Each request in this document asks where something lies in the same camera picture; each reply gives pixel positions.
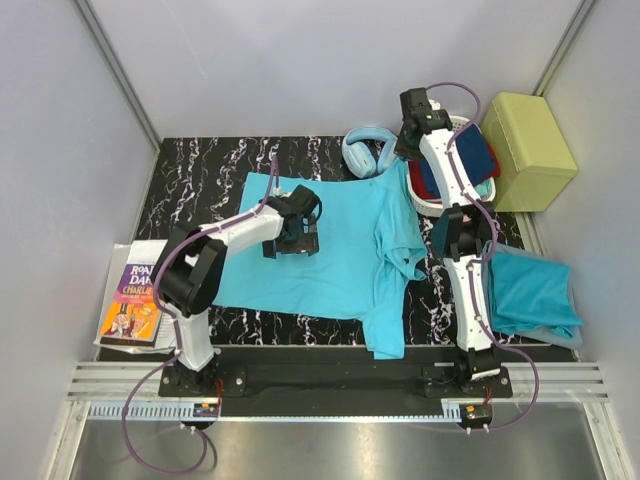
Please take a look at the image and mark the turquoise t-shirt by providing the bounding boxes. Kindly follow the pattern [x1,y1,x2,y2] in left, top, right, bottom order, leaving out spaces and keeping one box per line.
[213,161,427,360]

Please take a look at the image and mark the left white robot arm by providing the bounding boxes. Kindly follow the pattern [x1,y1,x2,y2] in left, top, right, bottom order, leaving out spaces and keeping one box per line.
[151,186,323,396]

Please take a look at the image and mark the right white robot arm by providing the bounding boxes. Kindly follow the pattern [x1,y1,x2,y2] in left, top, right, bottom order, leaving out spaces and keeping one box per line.
[396,87,501,397]

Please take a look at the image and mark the pile of teal t-shirts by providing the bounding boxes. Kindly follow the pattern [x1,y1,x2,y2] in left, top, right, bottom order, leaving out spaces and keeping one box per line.
[482,243,583,350]

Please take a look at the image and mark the light blue headphones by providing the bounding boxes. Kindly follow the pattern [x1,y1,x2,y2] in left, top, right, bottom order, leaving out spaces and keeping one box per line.
[341,127,398,179]

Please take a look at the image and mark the white plastic laundry basket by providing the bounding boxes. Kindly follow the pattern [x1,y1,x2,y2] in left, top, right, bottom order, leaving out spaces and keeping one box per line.
[406,115,496,218]

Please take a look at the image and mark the navy blue folded t-shirt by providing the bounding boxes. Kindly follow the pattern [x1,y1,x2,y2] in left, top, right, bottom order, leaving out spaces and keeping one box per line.
[417,122,496,197]

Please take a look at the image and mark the teal folded t-shirt in basket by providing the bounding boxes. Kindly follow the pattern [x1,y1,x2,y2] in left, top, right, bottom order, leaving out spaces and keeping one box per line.
[474,178,494,200]

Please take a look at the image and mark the yellow-green storage box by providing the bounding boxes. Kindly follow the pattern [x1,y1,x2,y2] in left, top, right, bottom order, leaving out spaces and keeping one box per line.
[481,92,578,212]

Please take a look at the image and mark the white paper sheets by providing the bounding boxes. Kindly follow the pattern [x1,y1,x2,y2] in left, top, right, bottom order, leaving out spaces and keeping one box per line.
[94,240,175,354]

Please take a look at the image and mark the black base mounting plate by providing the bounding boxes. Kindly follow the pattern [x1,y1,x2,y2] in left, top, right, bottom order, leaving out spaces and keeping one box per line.
[159,346,513,419]

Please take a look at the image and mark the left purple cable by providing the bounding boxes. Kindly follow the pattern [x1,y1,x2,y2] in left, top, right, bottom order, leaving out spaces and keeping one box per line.
[121,155,284,474]

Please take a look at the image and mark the aluminium rail frame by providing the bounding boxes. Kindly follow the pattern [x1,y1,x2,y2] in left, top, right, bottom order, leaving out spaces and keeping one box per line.
[45,360,635,479]

